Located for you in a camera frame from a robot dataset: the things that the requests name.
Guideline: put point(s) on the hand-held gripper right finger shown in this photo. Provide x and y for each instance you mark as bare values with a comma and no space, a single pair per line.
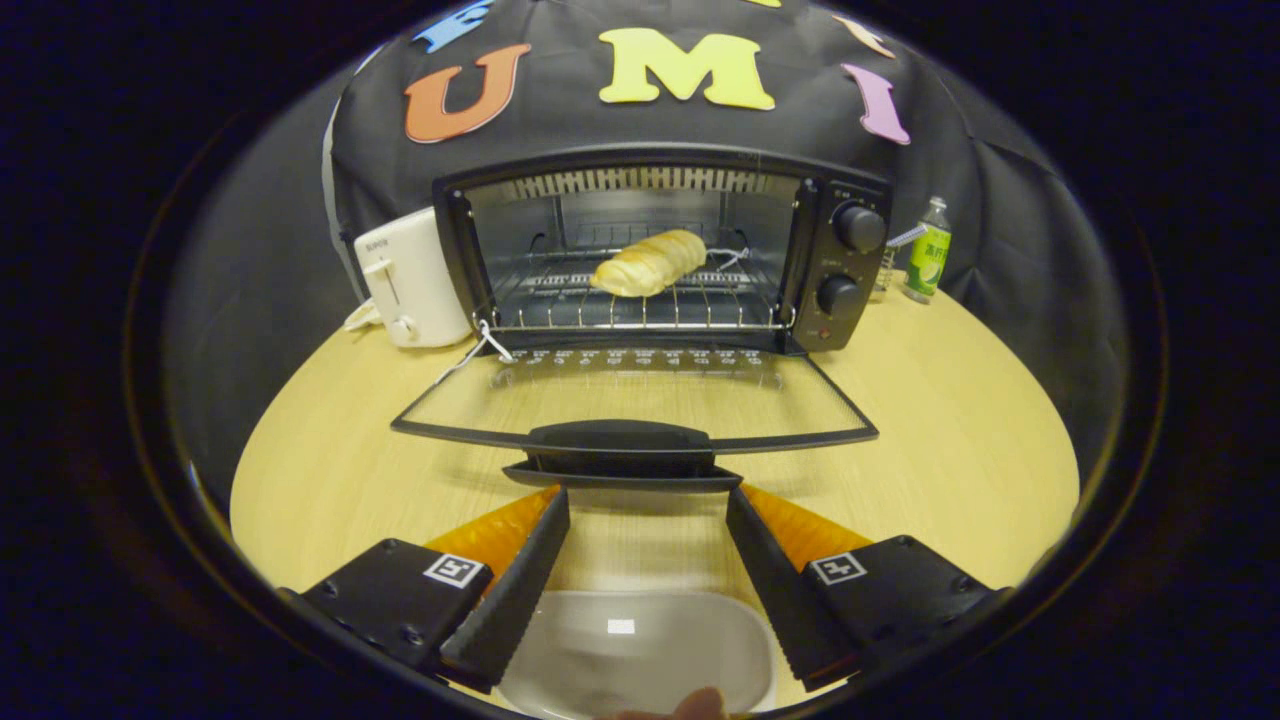
775,585

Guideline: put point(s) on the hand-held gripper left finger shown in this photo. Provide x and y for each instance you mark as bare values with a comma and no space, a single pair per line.
520,590

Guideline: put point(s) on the black toaster oven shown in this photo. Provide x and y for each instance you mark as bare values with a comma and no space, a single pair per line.
840,265

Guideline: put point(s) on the ridged bread roll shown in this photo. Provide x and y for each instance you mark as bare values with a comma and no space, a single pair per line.
648,263

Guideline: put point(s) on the white pop-up toaster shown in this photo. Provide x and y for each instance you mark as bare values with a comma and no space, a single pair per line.
415,275

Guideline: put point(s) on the white plate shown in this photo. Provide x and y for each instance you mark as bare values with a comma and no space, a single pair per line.
640,660

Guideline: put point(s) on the green label drink bottle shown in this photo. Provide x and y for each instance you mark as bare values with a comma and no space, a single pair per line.
928,260

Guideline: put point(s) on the black backdrop cloth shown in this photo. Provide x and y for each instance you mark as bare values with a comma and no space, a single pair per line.
600,125

